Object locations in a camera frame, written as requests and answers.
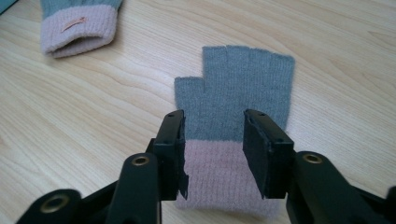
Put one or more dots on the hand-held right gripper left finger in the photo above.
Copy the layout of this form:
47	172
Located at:
169	155

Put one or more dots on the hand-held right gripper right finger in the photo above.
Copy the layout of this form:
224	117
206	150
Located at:
264	158

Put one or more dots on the grey and pink knit glove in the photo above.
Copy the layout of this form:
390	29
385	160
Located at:
77	28
233	87

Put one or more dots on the teal object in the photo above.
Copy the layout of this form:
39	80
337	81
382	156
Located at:
6	4

